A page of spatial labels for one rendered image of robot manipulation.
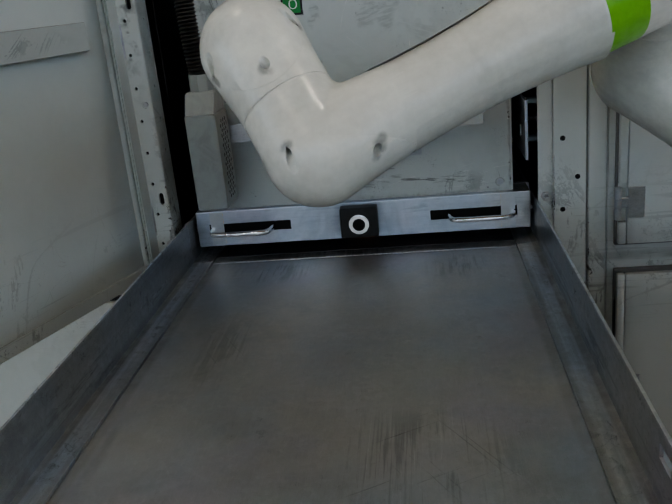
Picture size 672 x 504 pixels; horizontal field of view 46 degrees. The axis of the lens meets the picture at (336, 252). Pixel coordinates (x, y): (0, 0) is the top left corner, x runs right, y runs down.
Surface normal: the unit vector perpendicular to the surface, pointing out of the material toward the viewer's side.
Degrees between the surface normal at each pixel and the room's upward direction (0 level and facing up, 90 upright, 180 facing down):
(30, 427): 90
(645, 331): 90
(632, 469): 0
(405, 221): 90
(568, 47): 113
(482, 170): 90
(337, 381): 0
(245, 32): 67
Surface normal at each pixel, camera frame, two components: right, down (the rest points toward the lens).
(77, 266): 0.91, 0.05
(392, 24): -0.09, 0.33
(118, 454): -0.10, -0.94
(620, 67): -0.72, 0.61
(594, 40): 0.32, 0.64
